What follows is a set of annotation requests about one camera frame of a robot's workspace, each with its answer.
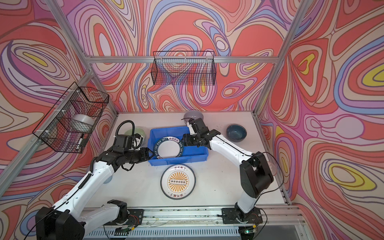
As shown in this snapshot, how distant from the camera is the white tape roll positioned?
71cm

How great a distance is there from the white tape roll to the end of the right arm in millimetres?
480

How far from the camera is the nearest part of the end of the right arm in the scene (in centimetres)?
63
